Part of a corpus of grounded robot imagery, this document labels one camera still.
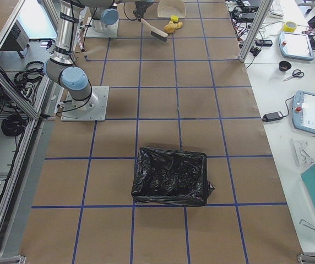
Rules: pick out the lower teach pendant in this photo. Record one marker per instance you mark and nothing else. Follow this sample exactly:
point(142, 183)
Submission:
point(303, 111)

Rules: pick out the black power brick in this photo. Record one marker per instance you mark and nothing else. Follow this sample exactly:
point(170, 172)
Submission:
point(271, 117)

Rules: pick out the metal hex key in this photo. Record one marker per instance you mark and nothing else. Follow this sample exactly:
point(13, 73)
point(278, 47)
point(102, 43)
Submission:
point(307, 224)

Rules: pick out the golden oval bread bun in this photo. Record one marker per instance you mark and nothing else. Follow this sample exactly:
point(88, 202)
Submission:
point(169, 28)

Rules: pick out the yellow tape roll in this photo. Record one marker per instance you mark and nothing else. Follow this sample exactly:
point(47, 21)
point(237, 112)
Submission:
point(289, 26)

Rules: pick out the black small bowl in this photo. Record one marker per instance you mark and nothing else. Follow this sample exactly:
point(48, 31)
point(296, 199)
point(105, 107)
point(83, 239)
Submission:
point(284, 66)

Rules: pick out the grey control box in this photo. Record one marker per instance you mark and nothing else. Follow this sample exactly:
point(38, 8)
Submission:
point(17, 40)

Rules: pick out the black handled scissors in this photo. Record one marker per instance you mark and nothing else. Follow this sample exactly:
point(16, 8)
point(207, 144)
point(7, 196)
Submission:
point(297, 73)

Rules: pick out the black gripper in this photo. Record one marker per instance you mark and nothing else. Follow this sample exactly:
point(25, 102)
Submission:
point(140, 6)

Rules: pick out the twisted bread roll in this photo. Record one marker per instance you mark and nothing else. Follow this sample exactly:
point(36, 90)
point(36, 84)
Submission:
point(177, 25)

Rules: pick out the white hand brush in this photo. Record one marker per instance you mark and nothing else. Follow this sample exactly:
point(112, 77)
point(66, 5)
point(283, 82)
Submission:
point(155, 32)

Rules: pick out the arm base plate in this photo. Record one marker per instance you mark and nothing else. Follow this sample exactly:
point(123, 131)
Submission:
point(99, 30)
point(87, 110)

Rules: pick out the upper teach pendant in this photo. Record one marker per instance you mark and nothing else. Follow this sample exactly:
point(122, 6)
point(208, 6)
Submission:
point(295, 46)

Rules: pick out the yellow green sponge block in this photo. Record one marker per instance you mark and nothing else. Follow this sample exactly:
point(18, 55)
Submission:
point(174, 18)

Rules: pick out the clear plastic bag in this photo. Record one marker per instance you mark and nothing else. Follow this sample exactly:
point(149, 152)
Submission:
point(302, 157)

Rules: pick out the beige plastic dustpan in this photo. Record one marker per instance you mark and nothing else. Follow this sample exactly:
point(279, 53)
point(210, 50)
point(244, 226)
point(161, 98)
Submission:
point(167, 8)

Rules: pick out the aluminium frame post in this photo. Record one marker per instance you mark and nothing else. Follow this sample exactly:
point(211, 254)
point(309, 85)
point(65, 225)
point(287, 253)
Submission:
point(258, 21)

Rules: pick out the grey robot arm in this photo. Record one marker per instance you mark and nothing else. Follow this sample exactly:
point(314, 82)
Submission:
point(106, 14)
point(61, 67)

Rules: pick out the teach pendant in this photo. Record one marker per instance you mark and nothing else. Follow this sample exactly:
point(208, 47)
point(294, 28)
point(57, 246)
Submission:
point(303, 111)
point(295, 46)

